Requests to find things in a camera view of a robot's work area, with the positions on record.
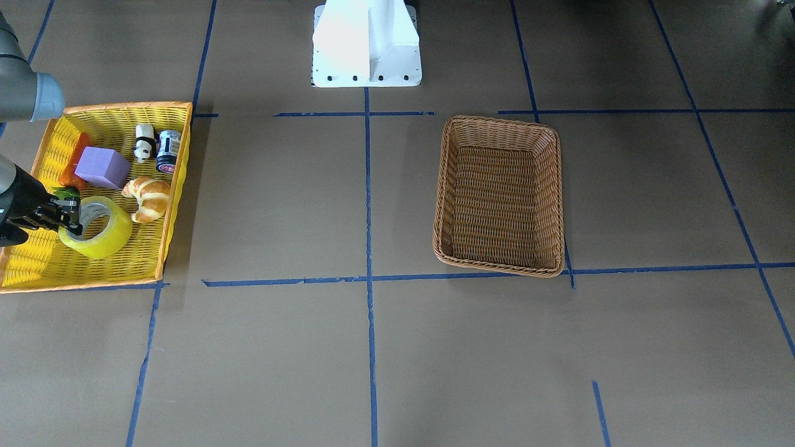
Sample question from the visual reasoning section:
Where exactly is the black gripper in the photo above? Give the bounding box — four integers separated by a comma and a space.
1, 165, 83, 247

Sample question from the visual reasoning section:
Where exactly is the yellow tape roll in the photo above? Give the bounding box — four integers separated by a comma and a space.
58, 196, 133, 260

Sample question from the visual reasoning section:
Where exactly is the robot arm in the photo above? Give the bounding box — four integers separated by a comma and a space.
1, 16, 83, 247

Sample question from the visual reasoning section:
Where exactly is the yellow woven plastic basket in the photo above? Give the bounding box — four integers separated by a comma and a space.
2, 101, 193, 292

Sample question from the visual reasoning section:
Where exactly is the brown wicker basket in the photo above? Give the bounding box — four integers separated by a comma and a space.
432, 114, 565, 278

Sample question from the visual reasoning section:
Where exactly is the toy orange carrot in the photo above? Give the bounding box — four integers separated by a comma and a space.
58, 132, 91, 192

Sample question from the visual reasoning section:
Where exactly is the purple foam cube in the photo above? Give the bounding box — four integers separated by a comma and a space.
75, 145, 132, 190

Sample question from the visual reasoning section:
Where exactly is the toy croissant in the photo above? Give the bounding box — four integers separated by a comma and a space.
122, 176, 171, 224

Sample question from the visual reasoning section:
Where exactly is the toy panda figure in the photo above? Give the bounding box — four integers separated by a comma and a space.
134, 124, 157, 164

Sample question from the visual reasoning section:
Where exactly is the small printed can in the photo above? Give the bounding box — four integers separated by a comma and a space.
155, 130, 182, 174

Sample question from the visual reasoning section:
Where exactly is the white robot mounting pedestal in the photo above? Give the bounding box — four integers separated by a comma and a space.
311, 1, 423, 88

